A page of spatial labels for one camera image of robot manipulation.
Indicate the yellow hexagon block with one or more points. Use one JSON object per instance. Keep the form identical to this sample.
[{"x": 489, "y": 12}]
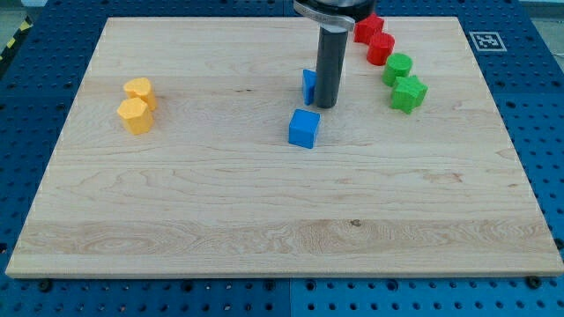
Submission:
[{"x": 136, "y": 116}]

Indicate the wooden board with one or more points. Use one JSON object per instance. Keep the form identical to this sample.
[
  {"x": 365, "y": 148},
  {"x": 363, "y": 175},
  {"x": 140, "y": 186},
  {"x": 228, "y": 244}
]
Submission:
[{"x": 214, "y": 189}]

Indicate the white fiducial marker tag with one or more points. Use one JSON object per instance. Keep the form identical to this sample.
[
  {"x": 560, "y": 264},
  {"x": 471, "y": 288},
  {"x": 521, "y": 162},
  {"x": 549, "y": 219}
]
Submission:
[{"x": 486, "y": 41}]

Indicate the red star block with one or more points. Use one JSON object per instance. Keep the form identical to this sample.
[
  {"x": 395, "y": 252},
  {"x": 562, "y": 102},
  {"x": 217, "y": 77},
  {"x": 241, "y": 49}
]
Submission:
[{"x": 367, "y": 27}]

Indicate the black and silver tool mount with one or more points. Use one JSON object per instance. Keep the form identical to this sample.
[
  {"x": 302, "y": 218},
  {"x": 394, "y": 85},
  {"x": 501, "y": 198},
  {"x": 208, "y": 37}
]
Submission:
[{"x": 337, "y": 14}]

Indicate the black bolt front right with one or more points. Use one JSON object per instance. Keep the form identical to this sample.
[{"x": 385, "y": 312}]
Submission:
[{"x": 534, "y": 282}]

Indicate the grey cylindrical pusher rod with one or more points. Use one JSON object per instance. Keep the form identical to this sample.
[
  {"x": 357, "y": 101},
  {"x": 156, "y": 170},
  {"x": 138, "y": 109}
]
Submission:
[{"x": 329, "y": 64}]

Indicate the yellow heart block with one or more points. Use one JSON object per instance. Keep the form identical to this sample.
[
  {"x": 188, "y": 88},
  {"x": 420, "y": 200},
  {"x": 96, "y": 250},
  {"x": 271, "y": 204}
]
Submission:
[{"x": 141, "y": 87}]

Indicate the black bolt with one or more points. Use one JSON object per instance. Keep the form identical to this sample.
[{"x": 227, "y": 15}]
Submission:
[
  {"x": 45, "y": 285},
  {"x": 534, "y": 282}
]

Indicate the green star block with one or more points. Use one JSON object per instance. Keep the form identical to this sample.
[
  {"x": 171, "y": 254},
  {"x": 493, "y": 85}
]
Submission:
[{"x": 407, "y": 93}]

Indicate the black bolt front left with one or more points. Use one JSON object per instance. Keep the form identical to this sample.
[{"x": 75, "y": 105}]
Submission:
[{"x": 45, "y": 285}]

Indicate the green cylinder block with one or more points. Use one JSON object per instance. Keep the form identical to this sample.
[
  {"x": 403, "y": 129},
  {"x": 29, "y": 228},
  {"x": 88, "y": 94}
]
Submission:
[{"x": 397, "y": 65}]

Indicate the blue cube block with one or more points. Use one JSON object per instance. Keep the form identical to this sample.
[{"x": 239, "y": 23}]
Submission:
[{"x": 303, "y": 128}]

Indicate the red cylinder block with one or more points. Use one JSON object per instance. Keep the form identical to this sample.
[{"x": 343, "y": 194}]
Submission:
[{"x": 380, "y": 47}]

